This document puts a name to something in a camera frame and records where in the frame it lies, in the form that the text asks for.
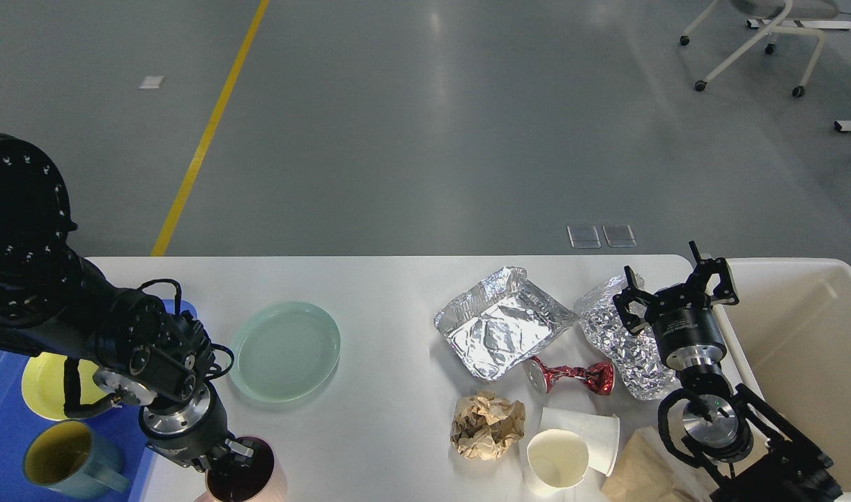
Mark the blue plastic tray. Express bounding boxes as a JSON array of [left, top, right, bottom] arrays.
[[0, 298, 198, 502]]

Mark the yellow plate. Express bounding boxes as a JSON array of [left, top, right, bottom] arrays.
[[22, 353, 106, 420]]

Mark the pink ribbed mug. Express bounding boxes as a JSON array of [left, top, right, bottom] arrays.
[[195, 436, 288, 501]]

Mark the beige plastic bin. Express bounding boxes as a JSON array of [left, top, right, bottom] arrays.
[[716, 258, 851, 500]]

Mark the dark teal mug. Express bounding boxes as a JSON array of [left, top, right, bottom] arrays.
[[22, 420, 132, 500]]

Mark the brown paper bag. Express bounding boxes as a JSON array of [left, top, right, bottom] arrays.
[[601, 427, 701, 501]]

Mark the crumpled brown paper ball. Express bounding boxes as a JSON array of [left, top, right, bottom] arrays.
[[450, 390, 526, 461]]

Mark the mint green plate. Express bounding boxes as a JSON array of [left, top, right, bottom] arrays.
[[229, 302, 342, 404]]

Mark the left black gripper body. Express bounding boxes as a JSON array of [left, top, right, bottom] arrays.
[[138, 383, 235, 471]]

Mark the crumpled aluminium foil sheet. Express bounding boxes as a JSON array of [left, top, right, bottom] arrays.
[[573, 275, 676, 401]]

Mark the square aluminium foil tray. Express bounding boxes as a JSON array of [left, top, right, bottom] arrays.
[[434, 266, 577, 381]]

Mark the right floor plate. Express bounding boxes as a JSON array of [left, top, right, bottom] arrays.
[[601, 225, 638, 248]]

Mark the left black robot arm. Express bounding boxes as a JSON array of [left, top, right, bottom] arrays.
[[0, 133, 263, 478]]

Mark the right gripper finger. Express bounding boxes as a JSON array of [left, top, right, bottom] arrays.
[[613, 265, 652, 335], [684, 241, 739, 307]]

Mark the floor plate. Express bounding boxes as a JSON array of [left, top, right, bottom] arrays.
[[601, 225, 638, 248], [567, 225, 601, 249]]

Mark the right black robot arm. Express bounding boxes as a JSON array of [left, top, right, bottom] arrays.
[[613, 242, 843, 501]]

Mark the white floor label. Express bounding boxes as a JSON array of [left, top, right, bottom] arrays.
[[138, 75, 166, 90]]

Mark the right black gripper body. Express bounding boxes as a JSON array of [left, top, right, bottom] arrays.
[[645, 289, 728, 370]]

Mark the lying white paper cup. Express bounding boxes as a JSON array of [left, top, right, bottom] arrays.
[[540, 407, 620, 477]]

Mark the white rolling chair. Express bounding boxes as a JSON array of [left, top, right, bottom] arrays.
[[693, 1, 839, 98]]

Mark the crushed red can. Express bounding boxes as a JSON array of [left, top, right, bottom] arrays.
[[523, 356, 615, 396]]

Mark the left floor plate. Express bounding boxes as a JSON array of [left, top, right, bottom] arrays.
[[567, 225, 601, 249]]

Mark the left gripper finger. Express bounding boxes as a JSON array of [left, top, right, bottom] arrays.
[[209, 436, 262, 489]]

